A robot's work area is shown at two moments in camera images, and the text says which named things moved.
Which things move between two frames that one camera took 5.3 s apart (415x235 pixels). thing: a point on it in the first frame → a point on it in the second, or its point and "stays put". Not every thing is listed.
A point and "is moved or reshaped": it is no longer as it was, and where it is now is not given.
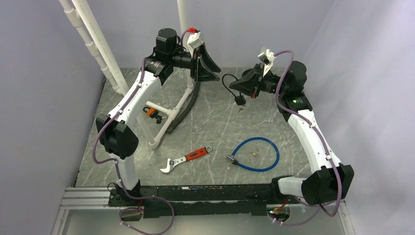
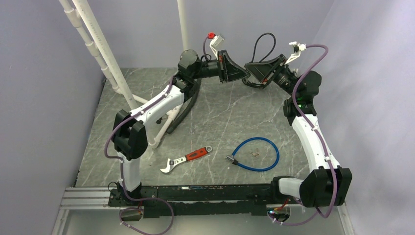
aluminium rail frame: (81, 198) stays put
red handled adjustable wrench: (172, 162) stays put
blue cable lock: (231, 157) stays put
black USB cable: (240, 100) is moved or reshaped
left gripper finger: (207, 68) → (233, 71)
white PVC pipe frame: (113, 76) stays put
